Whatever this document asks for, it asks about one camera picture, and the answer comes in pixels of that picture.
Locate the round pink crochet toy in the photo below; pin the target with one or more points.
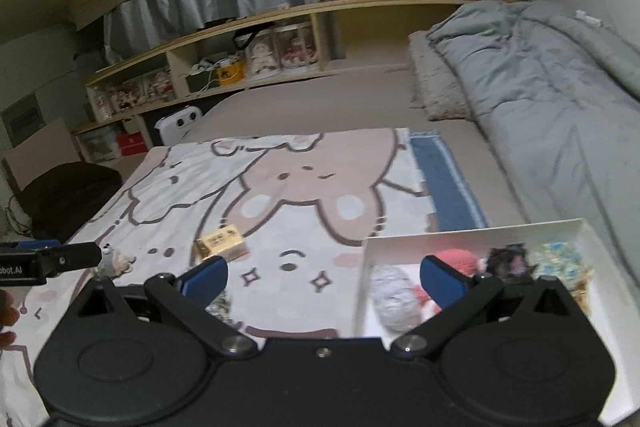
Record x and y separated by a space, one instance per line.
460 259

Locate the figurine display box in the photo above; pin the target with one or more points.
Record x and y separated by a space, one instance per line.
159 87
126 96
98 104

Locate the dark brown chair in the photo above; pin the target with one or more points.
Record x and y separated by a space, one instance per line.
65 192

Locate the dark crochet toy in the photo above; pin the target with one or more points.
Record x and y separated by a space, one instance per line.
507 262

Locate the silver tassel pearl ornament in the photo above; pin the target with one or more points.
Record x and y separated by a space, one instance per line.
220 309

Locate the red box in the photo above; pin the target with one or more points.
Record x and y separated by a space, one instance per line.
132 144

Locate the person's left hand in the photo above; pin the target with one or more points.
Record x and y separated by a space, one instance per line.
7 317

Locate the dark green box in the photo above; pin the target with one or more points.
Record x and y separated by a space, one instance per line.
200 82

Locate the white doll display case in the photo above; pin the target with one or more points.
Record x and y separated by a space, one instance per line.
261 54

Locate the grey duvet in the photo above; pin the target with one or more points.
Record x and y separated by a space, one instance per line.
550 97

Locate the clear storage bin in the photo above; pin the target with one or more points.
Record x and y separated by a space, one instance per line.
97 144

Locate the blue striped mat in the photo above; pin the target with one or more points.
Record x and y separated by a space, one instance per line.
450 187

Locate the pink and white crochet toy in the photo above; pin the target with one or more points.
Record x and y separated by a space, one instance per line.
427 302

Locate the beige bed sheet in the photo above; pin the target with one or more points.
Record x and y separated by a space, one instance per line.
325 102

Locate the cartoon printed blanket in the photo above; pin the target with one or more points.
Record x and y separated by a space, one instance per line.
300 207

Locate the cardboard sheet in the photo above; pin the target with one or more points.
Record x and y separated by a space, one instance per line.
45 152

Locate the white heater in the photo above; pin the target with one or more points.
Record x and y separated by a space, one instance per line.
177 127

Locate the grey crochet toy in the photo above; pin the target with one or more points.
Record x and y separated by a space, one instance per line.
116 263

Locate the white cardboard box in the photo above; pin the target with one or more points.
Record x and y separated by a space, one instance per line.
400 249

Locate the small white object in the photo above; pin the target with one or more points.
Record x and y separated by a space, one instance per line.
587 17

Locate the yellow box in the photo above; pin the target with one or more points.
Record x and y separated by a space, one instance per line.
231 74

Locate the light blue yarn toy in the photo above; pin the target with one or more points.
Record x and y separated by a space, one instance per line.
395 297

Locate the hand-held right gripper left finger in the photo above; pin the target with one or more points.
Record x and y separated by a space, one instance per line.
207 279

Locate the grey electrical panel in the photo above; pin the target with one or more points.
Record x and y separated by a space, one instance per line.
20 119

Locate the wooden wall shelf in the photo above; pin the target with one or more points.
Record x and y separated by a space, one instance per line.
322 42

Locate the red doll display case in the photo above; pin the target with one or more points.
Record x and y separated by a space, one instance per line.
296 47

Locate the yellow tissue pack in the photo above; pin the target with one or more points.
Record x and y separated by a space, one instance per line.
220 243

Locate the blue floral pouch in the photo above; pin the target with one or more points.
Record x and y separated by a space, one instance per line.
560 259

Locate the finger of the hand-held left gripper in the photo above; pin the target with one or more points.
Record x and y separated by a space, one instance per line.
75 257

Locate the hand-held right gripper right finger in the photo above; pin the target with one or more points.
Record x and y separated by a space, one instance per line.
442 282

